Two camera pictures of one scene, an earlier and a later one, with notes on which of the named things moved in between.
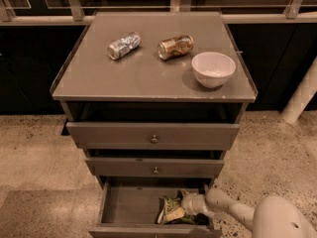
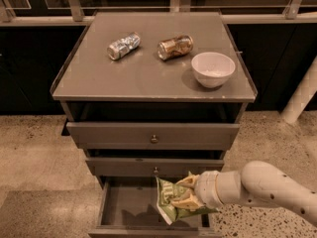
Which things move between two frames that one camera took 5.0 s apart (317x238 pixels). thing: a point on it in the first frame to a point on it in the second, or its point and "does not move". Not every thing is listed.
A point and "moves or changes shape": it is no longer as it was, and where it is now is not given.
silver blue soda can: x=123 y=46 does not move
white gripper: x=188 y=202 to x=207 y=188
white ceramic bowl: x=213 y=69 does not move
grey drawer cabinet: x=155 y=101 does not move
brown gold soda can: x=175 y=47 does not move
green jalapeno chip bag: x=169 y=204 moves or changes shape
